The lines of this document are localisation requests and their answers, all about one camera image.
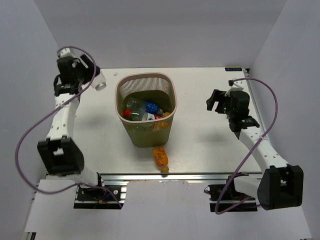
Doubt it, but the clear plastic bottle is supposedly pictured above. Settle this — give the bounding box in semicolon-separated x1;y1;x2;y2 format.
91;71;107;91

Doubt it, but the orange juice bottle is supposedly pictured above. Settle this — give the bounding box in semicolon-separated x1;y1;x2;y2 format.
152;112;171;131
152;146;169;173

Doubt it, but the blue label bottle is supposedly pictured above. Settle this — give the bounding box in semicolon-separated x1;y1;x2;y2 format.
125;97;164;116

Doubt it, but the clear bottle red cap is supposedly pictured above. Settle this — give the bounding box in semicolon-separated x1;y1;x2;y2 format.
123;109;162;122

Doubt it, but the orange juice bottle front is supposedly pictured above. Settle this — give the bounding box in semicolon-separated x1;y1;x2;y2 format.
152;146;169;173

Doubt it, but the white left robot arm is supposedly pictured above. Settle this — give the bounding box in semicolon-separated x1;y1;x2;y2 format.
37;53;107;200

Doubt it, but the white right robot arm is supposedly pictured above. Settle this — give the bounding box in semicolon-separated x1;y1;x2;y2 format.
206;89;304;211

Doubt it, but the olive mesh waste bin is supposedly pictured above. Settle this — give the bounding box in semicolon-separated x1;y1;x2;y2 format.
115;72;177;148

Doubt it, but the blue sticker right corner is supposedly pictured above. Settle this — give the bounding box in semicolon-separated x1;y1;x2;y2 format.
224;67;243;72

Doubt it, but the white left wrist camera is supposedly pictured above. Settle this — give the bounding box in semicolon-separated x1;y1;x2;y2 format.
57;47;75;59

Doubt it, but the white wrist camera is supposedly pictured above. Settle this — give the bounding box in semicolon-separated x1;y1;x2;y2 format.
225;79;244;97
57;47;75;59

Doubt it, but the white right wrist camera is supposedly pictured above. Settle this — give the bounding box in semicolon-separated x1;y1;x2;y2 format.
225;79;244;97

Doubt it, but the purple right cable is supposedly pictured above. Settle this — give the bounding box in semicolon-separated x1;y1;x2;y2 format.
214;77;278;215

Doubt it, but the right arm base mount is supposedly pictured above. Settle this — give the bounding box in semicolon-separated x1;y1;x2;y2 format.
203;173;260;213

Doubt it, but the aluminium table front rail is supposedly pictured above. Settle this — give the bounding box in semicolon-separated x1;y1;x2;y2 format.
97;171;263;186

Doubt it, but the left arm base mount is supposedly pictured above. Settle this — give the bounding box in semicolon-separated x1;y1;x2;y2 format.
73;176;129;210

